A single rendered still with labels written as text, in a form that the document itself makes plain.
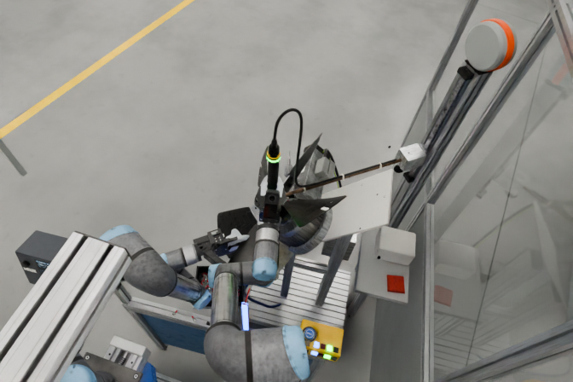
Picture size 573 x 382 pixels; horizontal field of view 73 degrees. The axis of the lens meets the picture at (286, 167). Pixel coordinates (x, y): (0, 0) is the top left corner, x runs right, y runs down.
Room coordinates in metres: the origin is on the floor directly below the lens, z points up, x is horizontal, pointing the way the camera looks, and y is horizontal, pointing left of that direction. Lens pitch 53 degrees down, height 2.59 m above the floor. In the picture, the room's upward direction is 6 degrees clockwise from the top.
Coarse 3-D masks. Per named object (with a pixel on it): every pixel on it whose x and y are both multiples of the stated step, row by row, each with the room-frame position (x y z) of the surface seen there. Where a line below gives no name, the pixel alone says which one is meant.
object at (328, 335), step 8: (304, 320) 0.44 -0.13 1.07; (304, 328) 0.41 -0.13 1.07; (312, 328) 0.41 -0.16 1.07; (320, 328) 0.41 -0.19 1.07; (328, 328) 0.41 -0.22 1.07; (336, 328) 0.42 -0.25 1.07; (320, 336) 0.38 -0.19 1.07; (328, 336) 0.39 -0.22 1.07; (336, 336) 0.39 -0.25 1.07; (312, 344) 0.35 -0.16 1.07; (320, 344) 0.35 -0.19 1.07; (328, 344) 0.36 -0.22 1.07; (336, 344) 0.36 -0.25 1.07; (320, 352) 0.33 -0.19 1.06; (328, 352) 0.33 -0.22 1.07; (336, 360) 0.32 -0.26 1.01
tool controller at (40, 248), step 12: (36, 240) 0.56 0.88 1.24; (48, 240) 0.57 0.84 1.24; (60, 240) 0.58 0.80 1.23; (24, 252) 0.51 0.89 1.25; (36, 252) 0.52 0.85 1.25; (48, 252) 0.52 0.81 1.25; (24, 264) 0.48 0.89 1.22; (36, 264) 0.49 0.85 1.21; (48, 264) 0.48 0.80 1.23; (36, 276) 0.47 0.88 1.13
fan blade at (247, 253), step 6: (252, 228) 0.74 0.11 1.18; (246, 234) 0.71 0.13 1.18; (252, 234) 0.71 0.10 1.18; (246, 240) 0.68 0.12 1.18; (252, 240) 0.68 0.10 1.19; (240, 246) 0.66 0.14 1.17; (246, 246) 0.66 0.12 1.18; (252, 246) 0.66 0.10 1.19; (234, 252) 0.64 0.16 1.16; (240, 252) 0.63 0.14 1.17; (246, 252) 0.63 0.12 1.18; (252, 252) 0.63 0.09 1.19; (234, 258) 0.61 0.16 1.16; (240, 258) 0.61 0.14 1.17; (246, 258) 0.61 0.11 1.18; (252, 258) 0.61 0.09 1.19; (276, 276) 0.54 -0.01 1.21
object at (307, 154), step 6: (318, 138) 1.11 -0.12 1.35; (312, 144) 1.04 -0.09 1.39; (306, 150) 1.01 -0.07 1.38; (312, 150) 1.10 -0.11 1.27; (306, 156) 1.05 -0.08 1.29; (300, 162) 1.01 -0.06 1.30; (306, 162) 1.07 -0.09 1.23; (294, 168) 0.98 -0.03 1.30; (300, 168) 1.02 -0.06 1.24; (288, 174) 0.95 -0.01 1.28; (294, 174) 0.99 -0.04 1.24
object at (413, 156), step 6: (414, 144) 1.10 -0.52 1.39; (420, 144) 1.10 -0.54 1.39; (402, 150) 1.06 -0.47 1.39; (408, 150) 1.06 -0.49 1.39; (414, 150) 1.07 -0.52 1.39; (420, 150) 1.07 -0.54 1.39; (426, 150) 1.07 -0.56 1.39; (396, 156) 1.06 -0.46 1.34; (402, 156) 1.04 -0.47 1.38; (408, 156) 1.03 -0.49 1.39; (414, 156) 1.04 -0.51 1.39; (420, 156) 1.04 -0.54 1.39; (402, 162) 1.03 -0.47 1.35; (408, 162) 1.01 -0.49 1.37; (414, 162) 1.03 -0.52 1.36; (420, 162) 1.04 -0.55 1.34; (402, 168) 1.01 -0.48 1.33; (408, 168) 1.02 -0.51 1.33
